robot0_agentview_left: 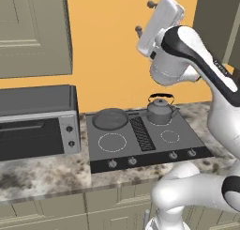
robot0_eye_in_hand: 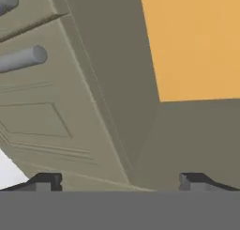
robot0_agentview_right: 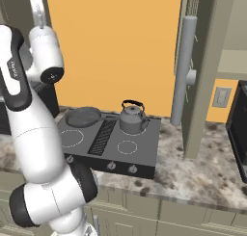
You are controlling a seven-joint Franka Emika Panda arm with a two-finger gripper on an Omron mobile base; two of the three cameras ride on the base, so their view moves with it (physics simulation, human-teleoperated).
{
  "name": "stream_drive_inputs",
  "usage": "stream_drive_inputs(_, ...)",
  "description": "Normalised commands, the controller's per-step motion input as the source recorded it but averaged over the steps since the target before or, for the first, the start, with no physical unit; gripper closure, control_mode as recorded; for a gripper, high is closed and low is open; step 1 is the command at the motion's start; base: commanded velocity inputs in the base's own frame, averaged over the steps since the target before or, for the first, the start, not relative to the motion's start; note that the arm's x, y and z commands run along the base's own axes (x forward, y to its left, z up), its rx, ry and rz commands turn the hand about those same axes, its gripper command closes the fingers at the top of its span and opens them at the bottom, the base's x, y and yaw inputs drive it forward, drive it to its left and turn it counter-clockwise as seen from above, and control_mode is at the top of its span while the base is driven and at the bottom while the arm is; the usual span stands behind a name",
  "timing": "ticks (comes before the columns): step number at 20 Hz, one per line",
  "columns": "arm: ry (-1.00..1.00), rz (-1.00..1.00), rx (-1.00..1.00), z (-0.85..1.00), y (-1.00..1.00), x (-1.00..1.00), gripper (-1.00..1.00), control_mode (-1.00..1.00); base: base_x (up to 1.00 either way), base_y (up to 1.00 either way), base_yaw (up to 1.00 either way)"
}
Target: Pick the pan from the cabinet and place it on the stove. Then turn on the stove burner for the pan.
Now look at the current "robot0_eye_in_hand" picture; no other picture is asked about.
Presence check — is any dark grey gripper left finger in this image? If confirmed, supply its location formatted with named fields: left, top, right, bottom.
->
left=0, top=172, right=64, bottom=192

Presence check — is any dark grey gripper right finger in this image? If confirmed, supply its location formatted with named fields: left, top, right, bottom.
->
left=178, top=172, right=240, bottom=192

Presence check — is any olive cabinet door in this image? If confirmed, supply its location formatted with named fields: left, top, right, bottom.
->
left=0, top=13, right=158, bottom=192

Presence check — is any olive drawer front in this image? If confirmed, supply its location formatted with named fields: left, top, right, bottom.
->
left=0, top=0, right=70, bottom=43

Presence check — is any grey cabinet door handle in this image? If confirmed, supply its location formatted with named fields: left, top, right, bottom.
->
left=0, top=44, right=49, bottom=74

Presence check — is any grey drawer handle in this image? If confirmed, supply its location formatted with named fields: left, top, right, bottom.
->
left=0, top=0, right=20, bottom=17

